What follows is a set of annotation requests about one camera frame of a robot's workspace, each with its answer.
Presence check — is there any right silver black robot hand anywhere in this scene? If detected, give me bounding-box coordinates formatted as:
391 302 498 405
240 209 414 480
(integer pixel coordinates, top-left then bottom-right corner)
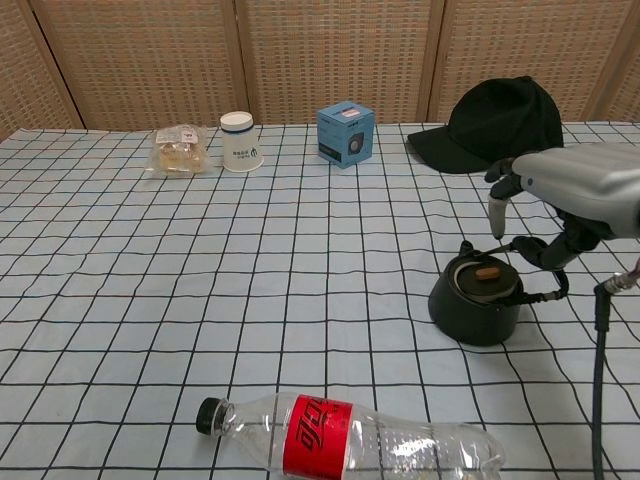
483 143 640 274

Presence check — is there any blue checkered tablecloth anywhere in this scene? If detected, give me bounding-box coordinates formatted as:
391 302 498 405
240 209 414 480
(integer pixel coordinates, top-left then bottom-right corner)
0 119 640 480

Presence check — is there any black teapot lid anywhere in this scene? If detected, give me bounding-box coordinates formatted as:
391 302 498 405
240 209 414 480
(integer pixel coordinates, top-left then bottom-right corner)
459 263 517 302

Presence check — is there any black kettle pot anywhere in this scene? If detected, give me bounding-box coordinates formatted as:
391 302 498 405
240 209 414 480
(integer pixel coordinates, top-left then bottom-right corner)
427 237 571 347

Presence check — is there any clear plastic bottle red label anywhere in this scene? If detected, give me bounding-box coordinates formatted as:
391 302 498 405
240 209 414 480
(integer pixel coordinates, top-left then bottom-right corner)
195 392 506 480

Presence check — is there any packaged bread snack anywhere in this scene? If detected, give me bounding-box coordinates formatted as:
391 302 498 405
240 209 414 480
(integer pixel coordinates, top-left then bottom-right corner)
144 124 214 177

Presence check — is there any woven wooden folding screen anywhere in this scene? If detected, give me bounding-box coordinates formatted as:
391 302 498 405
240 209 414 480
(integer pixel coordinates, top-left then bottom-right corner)
0 0 640 142

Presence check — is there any black baseball cap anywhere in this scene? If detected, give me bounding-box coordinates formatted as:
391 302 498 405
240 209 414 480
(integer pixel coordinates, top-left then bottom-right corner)
407 75 565 175

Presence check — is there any white paper cup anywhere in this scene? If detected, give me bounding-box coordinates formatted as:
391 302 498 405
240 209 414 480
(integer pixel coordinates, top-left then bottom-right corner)
220 111 265 174

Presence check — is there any small blue cardboard box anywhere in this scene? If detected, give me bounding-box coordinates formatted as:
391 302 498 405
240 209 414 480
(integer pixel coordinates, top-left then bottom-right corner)
316 101 377 170

